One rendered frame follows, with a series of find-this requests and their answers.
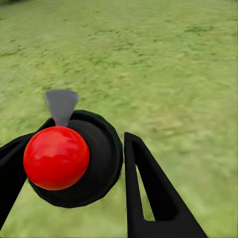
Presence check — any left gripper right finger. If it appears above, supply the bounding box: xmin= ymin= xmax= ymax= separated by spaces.
xmin=124 ymin=132 xmax=208 ymax=238

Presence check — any pesticide atomizer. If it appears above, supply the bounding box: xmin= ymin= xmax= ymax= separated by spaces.
xmin=23 ymin=89 xmax=124 ymax=209

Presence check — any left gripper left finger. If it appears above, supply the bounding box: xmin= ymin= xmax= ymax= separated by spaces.
xmin=0 ymin=132 xmax=35 ymax=230

